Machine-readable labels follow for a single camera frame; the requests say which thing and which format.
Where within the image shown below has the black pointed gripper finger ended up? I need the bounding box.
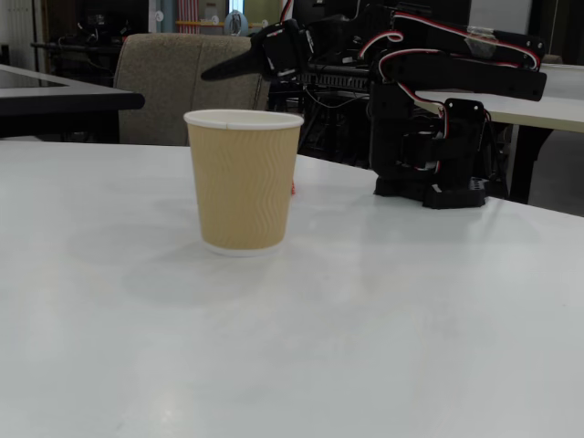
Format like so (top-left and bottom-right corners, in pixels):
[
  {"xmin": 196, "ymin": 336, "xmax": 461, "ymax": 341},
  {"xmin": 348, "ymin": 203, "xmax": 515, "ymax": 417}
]
[{"xmin": 200, "ymin": 45, "xmax": 268, "ymax": 82}]

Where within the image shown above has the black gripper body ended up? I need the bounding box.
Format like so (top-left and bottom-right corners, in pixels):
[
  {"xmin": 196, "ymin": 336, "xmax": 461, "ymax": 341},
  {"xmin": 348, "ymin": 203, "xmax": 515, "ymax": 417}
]
[{"xmin": 249, "ymin": 18, "xmax": 317, "ymax": 84}]

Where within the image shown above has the tan ribbed paper cup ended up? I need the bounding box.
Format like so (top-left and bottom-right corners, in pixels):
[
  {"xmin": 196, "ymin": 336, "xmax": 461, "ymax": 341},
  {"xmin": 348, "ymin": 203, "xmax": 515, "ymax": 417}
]
[{"xmin": 183, "ymin": 108, "xmax": 306, "ymax": 257}]

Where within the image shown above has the light blue round object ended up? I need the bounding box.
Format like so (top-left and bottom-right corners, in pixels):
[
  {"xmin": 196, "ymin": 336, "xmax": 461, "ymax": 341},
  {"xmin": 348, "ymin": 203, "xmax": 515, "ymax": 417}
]
[{"xmin": 224, "ymin": 9, "xmax": 250, "ymax": 36}]

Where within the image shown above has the grey-brown fabric chair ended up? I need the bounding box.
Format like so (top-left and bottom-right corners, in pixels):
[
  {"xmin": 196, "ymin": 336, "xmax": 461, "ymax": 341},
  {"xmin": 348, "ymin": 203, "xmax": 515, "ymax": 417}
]
[{"xmin": 112, "ymin": 32, "xmax": 273, "ymax": 147}]

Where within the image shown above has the tan tape patch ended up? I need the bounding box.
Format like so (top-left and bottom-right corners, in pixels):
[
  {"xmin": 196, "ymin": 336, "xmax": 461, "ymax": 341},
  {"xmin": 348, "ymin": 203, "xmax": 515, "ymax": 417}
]
[{"xmin": 464, "ymin": 26, "xmax": 499, "ymax": 52}]

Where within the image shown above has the white table with black legs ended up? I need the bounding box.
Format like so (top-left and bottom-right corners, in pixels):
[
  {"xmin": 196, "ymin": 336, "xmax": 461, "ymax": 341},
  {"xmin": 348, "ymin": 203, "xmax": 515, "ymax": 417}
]
[{"xmin": 414, "ymin": 63, "xmax": 584, "ymax": 205}]

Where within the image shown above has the red white servo cable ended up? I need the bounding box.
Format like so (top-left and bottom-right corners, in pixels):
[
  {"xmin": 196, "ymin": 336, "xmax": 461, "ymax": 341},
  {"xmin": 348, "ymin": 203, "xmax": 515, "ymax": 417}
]
[
  {"xmin": 358, "ymin": 12, "xmax": 544, "ymax": 70},
  {"xmin": 396, "ymin": 81, "xmax": 457, "ymax": 174}
]

